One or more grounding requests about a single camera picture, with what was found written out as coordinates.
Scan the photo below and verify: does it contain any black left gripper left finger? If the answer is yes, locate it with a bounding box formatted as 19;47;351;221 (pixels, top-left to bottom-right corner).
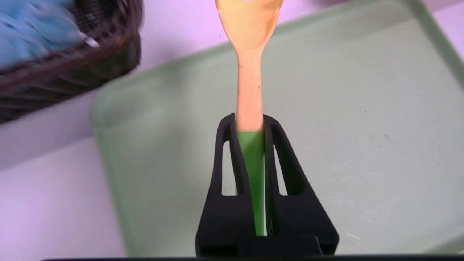
195;113;256;257

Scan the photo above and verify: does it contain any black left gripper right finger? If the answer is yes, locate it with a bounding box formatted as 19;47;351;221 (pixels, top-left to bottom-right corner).
263;114;340;256

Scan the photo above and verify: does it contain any yellow spork with green handle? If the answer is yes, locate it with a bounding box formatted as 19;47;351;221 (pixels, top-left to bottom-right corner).
215;0;282;237

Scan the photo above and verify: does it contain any light blue bath loofah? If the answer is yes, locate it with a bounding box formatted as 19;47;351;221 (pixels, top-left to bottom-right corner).
0;0;83;69

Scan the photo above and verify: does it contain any dark brown wicker basket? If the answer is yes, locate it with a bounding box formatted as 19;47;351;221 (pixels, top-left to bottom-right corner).
0;0;144;124

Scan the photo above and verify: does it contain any light green plastic tray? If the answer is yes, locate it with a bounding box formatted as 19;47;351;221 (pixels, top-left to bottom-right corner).
91;0;464;258

